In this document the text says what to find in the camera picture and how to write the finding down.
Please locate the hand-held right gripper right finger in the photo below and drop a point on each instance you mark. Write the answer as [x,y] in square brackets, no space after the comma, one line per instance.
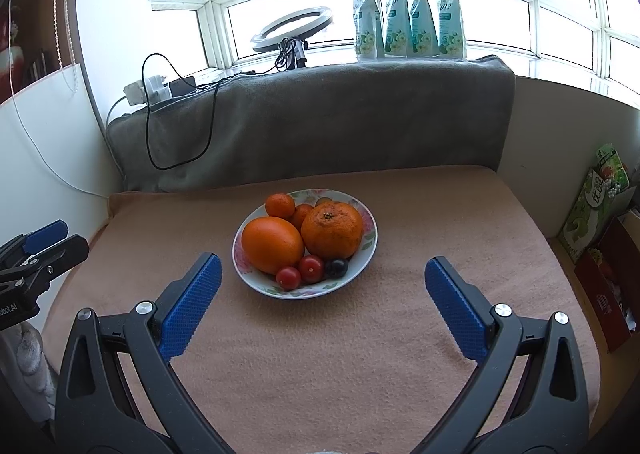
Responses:
[455,309]

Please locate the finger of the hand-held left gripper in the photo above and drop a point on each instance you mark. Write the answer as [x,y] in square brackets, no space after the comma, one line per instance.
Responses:
[47,231]
[60,254]

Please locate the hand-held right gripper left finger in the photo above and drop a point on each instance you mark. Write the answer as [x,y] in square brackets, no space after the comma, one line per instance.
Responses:
[192,304]

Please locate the red cherry tomato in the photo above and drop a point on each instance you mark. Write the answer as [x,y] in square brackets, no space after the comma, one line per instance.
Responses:
[288,278]
[311,268]

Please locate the large smooth orange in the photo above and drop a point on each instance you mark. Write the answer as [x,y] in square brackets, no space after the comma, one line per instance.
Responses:
[272,244]

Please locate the floral white plate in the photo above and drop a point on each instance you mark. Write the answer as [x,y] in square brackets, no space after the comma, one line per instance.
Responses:
[361,254]

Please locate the small tangerine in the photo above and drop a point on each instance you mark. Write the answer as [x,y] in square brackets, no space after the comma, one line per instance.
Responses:
[301,216]
[280,205]

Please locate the large rough-skinned orange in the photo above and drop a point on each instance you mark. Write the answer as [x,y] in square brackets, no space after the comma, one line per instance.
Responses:
[332,230]

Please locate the white board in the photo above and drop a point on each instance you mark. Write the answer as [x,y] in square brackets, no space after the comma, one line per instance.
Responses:
[50,158]

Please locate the beige blanket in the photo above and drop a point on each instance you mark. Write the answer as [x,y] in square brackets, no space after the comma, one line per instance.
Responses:
[300,359]

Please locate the red cardboard box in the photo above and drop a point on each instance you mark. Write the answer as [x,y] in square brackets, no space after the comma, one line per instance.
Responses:
[607,294]

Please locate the white power adapter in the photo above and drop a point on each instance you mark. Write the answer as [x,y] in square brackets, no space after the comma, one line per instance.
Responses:
[137,91]

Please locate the green printed carton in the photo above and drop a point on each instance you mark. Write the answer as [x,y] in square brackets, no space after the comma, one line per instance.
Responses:
[592,204]

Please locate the red and white object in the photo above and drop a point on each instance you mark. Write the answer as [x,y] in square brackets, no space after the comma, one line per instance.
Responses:
[10,58]

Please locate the black power adapter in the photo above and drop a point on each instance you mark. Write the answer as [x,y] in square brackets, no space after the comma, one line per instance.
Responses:
[182,85]

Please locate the grey blanket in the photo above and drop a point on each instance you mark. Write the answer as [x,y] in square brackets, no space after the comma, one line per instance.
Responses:
[325,118]

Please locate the floral teal refill pouch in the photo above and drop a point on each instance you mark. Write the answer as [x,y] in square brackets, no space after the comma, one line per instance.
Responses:
[367,13]
[395,8]
[450,11]
[420,13]

